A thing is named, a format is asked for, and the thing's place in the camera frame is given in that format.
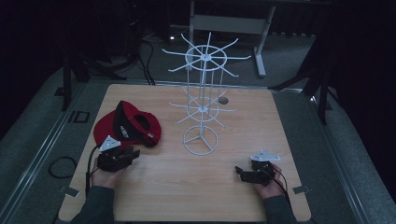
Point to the person's left hand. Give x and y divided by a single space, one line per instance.
102 178

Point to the metal floor rail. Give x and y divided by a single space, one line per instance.
342 161
37 149

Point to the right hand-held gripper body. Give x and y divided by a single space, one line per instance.
260 174

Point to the grey round table grommet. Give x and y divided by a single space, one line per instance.
223 100

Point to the red and black cap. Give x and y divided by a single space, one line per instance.
107 126

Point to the black rectangular floor frame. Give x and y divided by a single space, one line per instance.
74 117

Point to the person's right hand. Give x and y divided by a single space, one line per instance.
272 188

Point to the black metal stand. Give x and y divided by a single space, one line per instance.
323 102
66 84

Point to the white metal desk frame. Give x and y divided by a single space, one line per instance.
230 24

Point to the grey tape strip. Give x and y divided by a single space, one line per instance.
70 191
302 189

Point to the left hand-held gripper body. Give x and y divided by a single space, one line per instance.
113 160

